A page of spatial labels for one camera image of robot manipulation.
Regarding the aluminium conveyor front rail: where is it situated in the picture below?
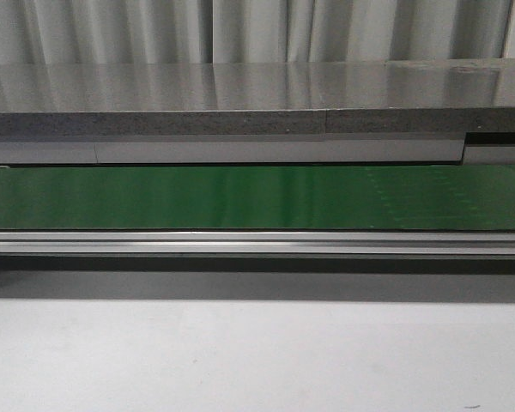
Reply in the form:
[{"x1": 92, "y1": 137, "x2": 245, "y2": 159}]
[{"x1": 0, "y1": 230, "x2": 515, "y2": 258}]

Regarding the grey stone slab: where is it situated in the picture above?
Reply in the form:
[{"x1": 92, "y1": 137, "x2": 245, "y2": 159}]
[{"x1": 0, "y1": 59, "x2": 515, "y2": 136}]

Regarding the grey conveyor back rail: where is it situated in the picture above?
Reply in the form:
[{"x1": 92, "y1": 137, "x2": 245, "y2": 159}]
[{"x1": 0, "y1": 132, "x2": 515, "y2": 165}]

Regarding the green conveyor belt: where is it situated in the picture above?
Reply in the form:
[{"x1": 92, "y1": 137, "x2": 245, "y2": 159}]
[{"x1": 0, "y1": 165, "x2": 515, "y2": 231}]

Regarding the grey curtain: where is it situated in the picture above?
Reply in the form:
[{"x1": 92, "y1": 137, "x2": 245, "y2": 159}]
[{"x1": 0, "y1": 1, "x2": 515, "y2": 64}]

